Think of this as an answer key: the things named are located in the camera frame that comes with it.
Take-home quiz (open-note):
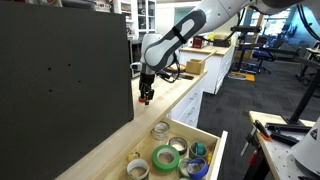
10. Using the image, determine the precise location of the clear tape roll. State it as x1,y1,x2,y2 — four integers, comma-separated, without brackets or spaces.
150,121,171,141

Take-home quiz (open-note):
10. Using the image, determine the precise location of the black stand pole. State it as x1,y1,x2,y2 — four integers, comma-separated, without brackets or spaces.
281,74,320,126

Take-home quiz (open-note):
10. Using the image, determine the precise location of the white drawer cabinet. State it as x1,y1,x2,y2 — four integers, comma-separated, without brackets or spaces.
166,79,205,129

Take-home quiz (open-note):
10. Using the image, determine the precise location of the wooden stick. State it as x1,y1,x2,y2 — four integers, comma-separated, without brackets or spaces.
199,50,218,65

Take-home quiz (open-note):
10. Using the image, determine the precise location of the thin green tape roll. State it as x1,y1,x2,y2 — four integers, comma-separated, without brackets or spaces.
177,157,193,179

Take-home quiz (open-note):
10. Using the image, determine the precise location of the dark gray tape roll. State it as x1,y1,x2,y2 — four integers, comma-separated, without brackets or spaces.
168,136,189,156

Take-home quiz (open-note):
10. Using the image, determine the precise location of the black panel board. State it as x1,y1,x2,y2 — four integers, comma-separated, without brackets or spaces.
0,1,135,180

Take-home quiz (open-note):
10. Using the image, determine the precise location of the teal tape roll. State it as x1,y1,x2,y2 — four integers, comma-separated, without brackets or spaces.
194,142,205,156
188,141,210,159

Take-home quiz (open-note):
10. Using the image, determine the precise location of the small yellow tape roll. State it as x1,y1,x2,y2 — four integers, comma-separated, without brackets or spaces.
127,151,141,163

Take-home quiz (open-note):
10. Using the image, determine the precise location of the white island cabinet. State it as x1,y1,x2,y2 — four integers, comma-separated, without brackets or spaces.
179,44,236,96

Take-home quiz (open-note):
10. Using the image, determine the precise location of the white cone shaped object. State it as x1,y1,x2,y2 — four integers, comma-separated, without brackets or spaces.
289,116,320,178

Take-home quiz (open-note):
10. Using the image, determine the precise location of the blue tape roll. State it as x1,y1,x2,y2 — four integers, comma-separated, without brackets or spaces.
186,157,210,180

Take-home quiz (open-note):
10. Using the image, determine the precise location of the short black bar tool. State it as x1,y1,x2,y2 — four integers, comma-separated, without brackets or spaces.
269,132,299,146

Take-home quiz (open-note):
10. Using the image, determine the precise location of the white shelf unit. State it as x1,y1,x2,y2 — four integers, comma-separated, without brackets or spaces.
113,0,158,41

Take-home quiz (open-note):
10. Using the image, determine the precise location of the long black bar tool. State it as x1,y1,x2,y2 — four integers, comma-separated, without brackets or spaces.
265,122,313,134

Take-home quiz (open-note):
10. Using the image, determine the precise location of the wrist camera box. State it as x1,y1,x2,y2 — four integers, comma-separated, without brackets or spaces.
130,61,144,73

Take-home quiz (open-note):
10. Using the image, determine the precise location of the red box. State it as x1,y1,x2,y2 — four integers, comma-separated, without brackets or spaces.
192,35,205,50

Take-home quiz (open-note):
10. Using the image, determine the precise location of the orange and black clamp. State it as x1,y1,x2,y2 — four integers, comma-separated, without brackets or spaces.
253,119,273,142

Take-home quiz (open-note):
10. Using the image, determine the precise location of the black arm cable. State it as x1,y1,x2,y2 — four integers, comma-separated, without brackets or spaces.
155,53,182,84

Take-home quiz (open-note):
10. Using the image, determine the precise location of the black marker pen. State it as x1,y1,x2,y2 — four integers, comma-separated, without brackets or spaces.
178,73,195,81

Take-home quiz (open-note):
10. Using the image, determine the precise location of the open wooden drawer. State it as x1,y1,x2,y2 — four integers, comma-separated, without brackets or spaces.
99,117,229,180

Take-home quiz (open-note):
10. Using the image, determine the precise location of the light gray duct tape roll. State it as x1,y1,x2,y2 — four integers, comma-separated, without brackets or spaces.
125,158,150,180

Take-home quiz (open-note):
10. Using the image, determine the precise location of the blue office chair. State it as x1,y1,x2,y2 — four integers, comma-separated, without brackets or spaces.
251,48,278,75

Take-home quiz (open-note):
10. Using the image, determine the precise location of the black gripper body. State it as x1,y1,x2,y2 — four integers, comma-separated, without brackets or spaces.
138,71,156,91

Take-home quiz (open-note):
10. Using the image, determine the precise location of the small wooden box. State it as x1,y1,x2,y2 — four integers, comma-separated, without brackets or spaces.
185,58,206,75

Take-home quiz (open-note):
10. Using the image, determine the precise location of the wide green tape roll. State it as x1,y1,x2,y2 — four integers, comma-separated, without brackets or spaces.
151,144,181,173

